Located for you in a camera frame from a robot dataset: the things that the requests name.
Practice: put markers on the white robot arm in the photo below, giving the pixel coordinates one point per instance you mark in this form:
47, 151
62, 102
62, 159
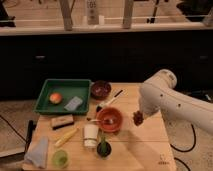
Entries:
157, 93

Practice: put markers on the orange peach fruit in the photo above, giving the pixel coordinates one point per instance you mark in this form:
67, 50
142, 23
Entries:
55, 98

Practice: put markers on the black white brush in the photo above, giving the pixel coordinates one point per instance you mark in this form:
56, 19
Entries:
106, 103

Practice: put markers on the orange bowl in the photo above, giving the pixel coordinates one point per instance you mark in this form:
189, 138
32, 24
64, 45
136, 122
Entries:
110, 113

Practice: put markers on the green plastic tray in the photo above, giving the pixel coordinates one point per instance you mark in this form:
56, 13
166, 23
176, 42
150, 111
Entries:
68, 88

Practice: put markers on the blue folded cloth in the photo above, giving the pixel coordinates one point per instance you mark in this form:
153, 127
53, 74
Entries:
38, 154

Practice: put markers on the dark grape bunch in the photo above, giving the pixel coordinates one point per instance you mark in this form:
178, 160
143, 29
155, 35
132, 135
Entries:
138, 118

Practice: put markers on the purple bowl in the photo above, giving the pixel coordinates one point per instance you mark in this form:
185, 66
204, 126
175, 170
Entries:
100, 89

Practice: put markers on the blue sponge in tray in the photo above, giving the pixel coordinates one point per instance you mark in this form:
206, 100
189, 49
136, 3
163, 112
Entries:
73, 104

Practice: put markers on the white cup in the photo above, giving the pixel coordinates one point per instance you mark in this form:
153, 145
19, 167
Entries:
90, 133

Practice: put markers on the small potted cactus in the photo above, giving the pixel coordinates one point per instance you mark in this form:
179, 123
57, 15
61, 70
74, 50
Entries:
104, 148

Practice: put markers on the metal spoon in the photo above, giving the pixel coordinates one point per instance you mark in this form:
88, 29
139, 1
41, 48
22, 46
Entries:
106, 121

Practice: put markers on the wooden block brush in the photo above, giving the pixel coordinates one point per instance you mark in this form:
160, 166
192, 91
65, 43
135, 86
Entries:
61, 121

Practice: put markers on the green plastic cup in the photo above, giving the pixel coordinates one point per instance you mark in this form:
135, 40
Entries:
60, 159

